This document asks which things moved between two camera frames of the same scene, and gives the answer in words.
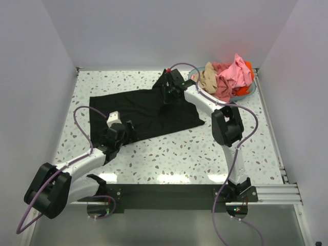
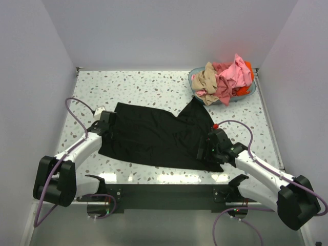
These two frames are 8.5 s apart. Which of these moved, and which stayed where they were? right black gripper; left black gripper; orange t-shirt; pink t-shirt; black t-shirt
Moved: black t-shirt; right black gripper; left black gripper
Stayed: orange t-shirt; pink t-shirt
